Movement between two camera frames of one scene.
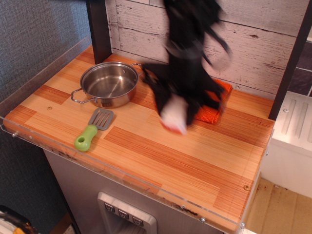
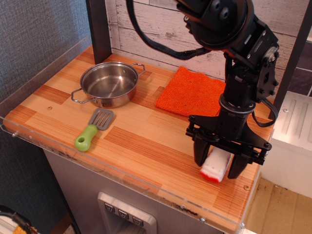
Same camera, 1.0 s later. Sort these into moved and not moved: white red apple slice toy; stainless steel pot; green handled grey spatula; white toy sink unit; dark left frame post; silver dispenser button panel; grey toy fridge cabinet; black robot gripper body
Moved: white red apple slice toy; black robot gripper body
Not moved: white toy sink unit; dark left frame post; grey toy fridge cabinet; green handled grey spatula; silver dispenser button panel; stainless steel pot
